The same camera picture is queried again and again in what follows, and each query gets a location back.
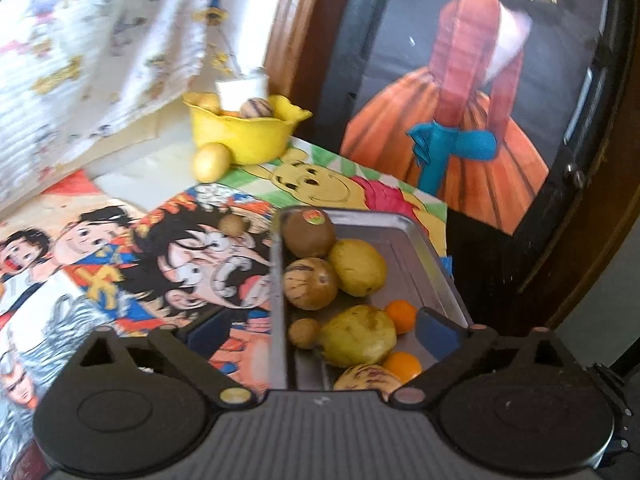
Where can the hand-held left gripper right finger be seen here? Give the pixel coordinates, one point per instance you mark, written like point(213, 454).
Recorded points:
point(440, 332)

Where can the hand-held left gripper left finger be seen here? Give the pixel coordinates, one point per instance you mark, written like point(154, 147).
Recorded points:
point(190, 360)

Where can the small orange kumquat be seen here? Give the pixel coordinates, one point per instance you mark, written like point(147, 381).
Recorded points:
point(402, 365)
point(401, 316)

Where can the metal tray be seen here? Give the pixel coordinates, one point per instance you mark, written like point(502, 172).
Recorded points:
point(400, 245)

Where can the yellow-green mango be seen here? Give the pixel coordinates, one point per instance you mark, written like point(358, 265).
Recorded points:
point(357, 266)

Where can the small brown longan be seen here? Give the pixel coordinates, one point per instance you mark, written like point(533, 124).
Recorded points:
point(231, 224)
point(304, 332)

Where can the striped pepino melon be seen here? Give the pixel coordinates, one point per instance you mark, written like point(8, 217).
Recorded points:
point(310, 283)
point(256, 108)
point(367, 379)

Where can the cartoon printed table mat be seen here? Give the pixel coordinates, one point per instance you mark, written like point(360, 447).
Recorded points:
point(150, 260)

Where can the brown kiwi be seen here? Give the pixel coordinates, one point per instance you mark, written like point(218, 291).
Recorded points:
point(308, 232)

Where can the yellow lemon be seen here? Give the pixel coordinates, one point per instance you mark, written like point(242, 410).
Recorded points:
point(207, 101)
point(211, 161)

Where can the yellow plastic bowl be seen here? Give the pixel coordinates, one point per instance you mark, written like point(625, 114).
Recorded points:
point(245, 137)

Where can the thin dry twig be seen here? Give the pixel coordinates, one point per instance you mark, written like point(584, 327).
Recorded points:
point(227, 47)

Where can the wall poster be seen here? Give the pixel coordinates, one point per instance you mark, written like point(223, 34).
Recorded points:
point(450, 85)

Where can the brown wooden frame post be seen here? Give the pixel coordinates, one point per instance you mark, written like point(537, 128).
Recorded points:
point(300, 35)

